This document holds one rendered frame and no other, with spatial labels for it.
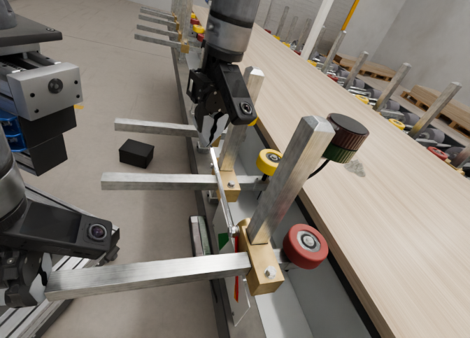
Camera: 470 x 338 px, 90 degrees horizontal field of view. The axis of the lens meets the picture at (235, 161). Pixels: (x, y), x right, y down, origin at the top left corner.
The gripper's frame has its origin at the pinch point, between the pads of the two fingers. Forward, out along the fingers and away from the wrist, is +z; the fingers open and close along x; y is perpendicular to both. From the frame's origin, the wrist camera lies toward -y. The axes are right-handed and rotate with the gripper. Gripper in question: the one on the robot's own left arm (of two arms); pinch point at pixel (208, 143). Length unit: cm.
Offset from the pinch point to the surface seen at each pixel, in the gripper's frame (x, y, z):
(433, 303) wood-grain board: -21, -47, 5
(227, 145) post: -7.4, 1.9, 3.0
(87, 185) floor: 16, 89, 95
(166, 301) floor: -1, 3, 95
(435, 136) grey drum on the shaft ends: -159, -12, 11
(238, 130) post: -8.9, 1.1, -1.8
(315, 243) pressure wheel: -8.6, -28.4, 4.4
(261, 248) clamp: -0.4, -23.5, 7.7
